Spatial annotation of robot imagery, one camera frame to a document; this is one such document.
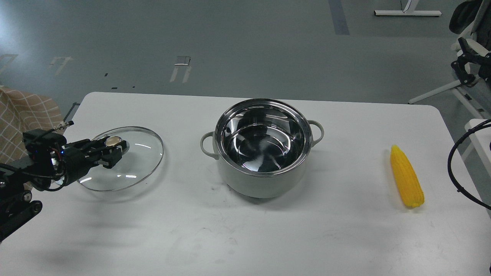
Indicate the grey green cooking pot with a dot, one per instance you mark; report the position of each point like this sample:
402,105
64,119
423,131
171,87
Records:
261,146

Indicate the yellow corn cob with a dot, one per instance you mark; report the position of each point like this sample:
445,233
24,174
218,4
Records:
406,180

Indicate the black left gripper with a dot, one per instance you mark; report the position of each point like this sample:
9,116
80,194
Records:
52,163

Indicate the white table leg bar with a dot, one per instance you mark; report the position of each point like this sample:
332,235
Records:
409,10

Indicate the beige checkered cloth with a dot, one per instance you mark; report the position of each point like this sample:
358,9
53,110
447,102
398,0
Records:
22,111

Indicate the glass pot lid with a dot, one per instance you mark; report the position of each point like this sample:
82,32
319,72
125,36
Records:
144,153

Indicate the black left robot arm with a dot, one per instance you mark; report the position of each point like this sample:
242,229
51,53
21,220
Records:
16,204

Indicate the white desk frame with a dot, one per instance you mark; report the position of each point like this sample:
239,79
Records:
460,92

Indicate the white side table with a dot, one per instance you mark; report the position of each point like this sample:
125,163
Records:
480,144

